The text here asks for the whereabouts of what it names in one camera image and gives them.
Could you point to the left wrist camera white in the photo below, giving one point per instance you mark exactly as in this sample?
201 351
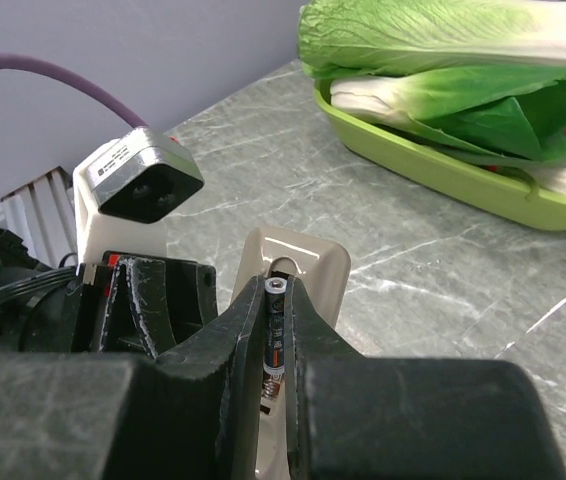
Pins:
124 190

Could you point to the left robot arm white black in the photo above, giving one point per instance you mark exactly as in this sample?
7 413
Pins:
123 302

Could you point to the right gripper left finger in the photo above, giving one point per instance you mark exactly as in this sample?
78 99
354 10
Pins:
191 413

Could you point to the green plastic tray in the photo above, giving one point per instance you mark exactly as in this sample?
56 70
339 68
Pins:
504 196

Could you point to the bok choy toy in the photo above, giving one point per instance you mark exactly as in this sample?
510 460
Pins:
487 110

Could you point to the large napa cabbage toy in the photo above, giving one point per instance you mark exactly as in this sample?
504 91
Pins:
399 38

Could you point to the black battery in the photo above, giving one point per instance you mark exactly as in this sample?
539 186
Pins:
275 290

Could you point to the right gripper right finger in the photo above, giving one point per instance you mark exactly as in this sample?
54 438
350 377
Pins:
362 417

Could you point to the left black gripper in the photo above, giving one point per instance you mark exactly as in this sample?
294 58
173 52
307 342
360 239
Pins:
125 303

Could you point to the white remote control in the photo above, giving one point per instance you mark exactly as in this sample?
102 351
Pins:
317 272

